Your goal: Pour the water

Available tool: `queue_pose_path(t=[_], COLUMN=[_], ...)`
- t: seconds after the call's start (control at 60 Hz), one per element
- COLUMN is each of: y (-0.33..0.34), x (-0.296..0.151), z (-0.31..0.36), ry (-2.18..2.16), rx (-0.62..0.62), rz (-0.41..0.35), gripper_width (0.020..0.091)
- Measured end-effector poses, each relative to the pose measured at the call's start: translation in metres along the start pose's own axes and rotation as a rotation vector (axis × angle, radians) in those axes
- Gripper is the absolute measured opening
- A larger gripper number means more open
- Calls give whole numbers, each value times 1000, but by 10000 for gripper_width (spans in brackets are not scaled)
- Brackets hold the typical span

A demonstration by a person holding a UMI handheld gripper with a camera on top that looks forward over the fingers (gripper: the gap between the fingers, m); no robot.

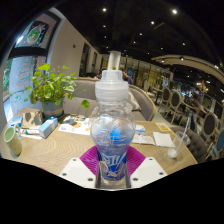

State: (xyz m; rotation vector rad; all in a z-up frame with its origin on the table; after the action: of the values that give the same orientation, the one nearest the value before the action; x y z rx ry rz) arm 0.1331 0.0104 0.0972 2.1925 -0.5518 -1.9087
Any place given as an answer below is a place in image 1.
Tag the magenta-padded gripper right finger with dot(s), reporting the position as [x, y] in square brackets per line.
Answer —
[148, 171]

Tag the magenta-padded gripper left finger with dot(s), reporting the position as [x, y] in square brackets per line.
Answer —
[76, 171]

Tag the clear blue-labelled drink bottle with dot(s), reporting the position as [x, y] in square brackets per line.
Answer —
[112, 140]

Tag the clear plastic cup with straw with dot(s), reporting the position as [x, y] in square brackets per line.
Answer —
[174, 151]

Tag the white paper napkin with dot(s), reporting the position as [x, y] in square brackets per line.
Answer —
[163, 139]

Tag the colourful printed leaflet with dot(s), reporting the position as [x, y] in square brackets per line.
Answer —
[75, 125]

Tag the small yellow card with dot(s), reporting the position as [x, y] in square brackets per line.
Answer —
[163, 127]

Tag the grey tufted armchair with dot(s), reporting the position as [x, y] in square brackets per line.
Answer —
[191, 143]

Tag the light blue carton box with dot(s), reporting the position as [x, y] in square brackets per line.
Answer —
[47, 127]

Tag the white tube with green cap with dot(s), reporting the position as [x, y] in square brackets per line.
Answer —
[30, 131]

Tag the grey curved sofa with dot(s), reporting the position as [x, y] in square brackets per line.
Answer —
[146, 105]

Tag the brown kraft paper card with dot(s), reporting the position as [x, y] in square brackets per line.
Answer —
[32, 119]

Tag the pale green mug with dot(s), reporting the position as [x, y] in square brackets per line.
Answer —
[13, 141]

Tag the grey chevron cushion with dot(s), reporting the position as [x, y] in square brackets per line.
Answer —
[134, 101]

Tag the group of beige dining chairs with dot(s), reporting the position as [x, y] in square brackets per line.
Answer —
[209, 125]

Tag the flat blue and white box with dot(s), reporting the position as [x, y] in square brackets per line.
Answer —
[16, 122]

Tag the green potted plant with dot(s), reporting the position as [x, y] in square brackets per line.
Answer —
[50, 85]

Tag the person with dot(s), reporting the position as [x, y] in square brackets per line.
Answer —
[127, 78]

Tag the window with festive decals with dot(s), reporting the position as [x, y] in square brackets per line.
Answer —
[25, 70]

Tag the white round column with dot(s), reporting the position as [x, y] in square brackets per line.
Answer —
[114, 60]

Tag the group of ceiling spotlights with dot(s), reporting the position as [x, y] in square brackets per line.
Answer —
[174, 11]

